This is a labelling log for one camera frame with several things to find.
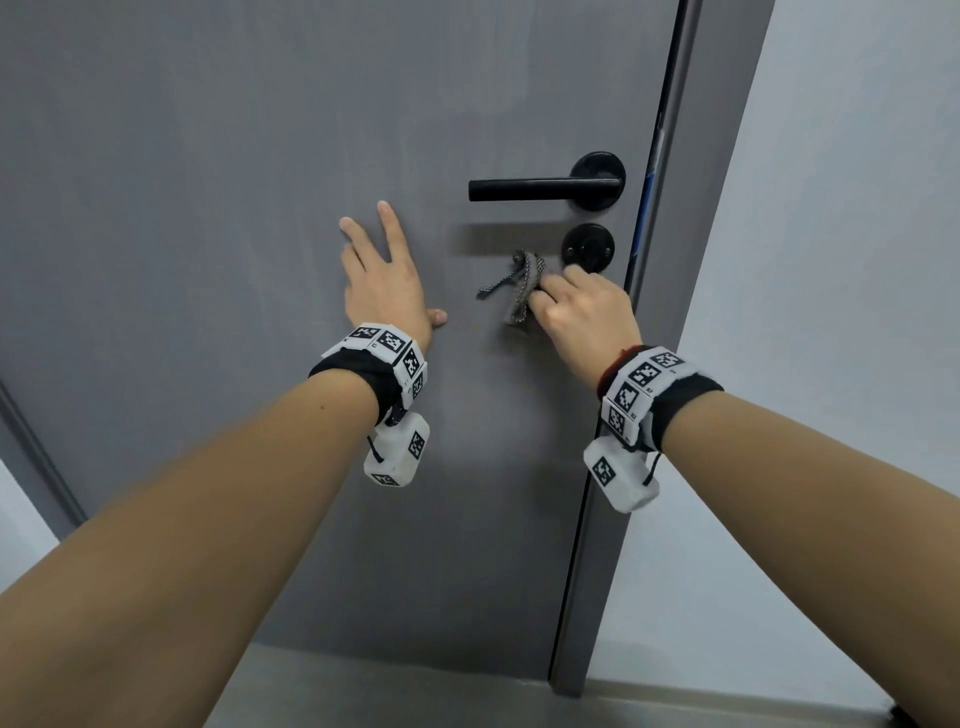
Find person's right hand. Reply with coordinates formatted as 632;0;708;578
527;263;643;391

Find person's left hand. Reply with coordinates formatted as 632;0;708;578
338;200;449;350

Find grey cleaning cloth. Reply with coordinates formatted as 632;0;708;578
476;249;549;326

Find black door handle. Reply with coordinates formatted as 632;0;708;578
468;152;628;211

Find person's left forearm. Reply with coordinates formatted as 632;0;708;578
0;371;380;728

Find person's right forearm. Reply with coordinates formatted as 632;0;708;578
659;389;960;728

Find black round door lock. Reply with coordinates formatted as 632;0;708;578
560;223;616;273

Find left wristband with markers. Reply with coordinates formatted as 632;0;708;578
308;322;429;425

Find wristband with markers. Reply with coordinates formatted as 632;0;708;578
308;322;429;425
597;344;725;453

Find right wristband with markers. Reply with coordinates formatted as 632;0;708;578
597;344;725;453

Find white marker cube on wrist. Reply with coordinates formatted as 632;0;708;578
363;408;433;489

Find red string bracelet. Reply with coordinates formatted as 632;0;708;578
596;344;646;395

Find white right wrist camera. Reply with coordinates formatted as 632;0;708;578
583;436;661;515

